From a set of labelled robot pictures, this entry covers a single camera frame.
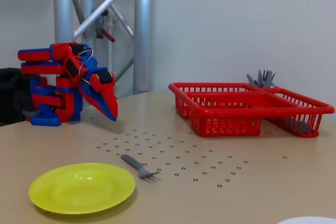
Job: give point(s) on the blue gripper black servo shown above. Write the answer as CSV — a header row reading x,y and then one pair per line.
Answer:
x,y
103,89

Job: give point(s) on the grey plastic fork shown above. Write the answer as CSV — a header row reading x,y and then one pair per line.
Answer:
x,y
132,161
269,78

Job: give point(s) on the aluminium truss column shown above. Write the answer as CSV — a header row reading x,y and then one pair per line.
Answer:
x,y
141,37

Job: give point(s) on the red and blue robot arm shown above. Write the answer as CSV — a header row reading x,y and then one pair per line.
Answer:
x,y
44,69

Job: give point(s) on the red plastic dish basket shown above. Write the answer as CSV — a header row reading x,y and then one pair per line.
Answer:
x,y
223,98

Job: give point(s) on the lime green plastic plate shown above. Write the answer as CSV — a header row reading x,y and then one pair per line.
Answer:
x,y
81,190

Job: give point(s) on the black fabric chair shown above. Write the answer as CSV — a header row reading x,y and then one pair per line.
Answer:
x,y
13,95

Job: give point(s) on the grey plastic knife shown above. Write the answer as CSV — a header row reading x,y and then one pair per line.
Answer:
x,y
260,78
251,79

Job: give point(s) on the white round stand base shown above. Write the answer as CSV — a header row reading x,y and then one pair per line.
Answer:
x,y
309,221

